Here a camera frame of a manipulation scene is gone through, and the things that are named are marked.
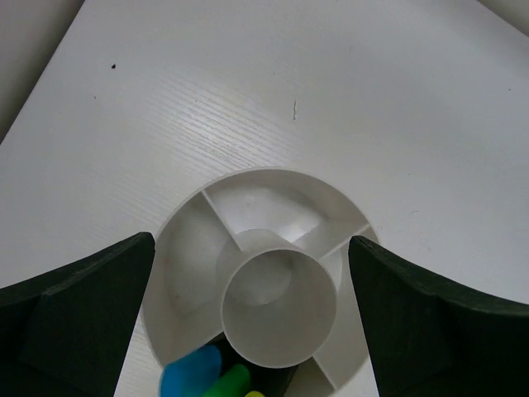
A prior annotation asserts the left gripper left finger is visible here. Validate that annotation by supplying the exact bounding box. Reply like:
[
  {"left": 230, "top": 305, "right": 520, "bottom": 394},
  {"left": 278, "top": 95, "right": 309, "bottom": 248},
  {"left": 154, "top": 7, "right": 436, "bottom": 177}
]
[{"left": 1, "top": 232, "right": 155, "bottom": 396}]

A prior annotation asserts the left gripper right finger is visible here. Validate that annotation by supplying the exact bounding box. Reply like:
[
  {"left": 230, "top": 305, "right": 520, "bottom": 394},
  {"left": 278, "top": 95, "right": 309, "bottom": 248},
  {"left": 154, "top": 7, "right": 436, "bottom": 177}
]
[{"left": 348, "top": 236, "right": 528, "bottom": 396}]

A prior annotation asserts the blue cap highlighter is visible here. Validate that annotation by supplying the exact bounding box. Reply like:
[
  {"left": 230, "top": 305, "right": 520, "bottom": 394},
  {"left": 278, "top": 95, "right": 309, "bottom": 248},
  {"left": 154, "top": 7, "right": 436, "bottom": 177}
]
[{"left": 159, "top": 345, "right": 222, "bottom": 397}]

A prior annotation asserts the green cap highlighter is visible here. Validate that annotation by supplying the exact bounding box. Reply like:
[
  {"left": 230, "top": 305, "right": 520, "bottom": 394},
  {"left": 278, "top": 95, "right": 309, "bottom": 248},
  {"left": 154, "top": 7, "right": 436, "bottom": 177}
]
[{"left": 203, "top": 364, "right": 251, "bottom": 397}]

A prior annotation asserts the yellow cap highlighter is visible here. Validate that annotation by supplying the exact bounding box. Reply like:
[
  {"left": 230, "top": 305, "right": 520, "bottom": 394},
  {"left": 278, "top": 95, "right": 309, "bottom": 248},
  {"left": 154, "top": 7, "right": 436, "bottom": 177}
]
[{"left": 245, "top": 390, "right": 265, "bottom": 397}]

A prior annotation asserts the white round divided container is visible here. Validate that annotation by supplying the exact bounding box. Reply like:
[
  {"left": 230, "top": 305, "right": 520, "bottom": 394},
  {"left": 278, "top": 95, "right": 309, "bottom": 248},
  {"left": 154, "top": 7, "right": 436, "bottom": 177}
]
[{"left": 142, "top": 168, "right": 374, "bottom": 396}]

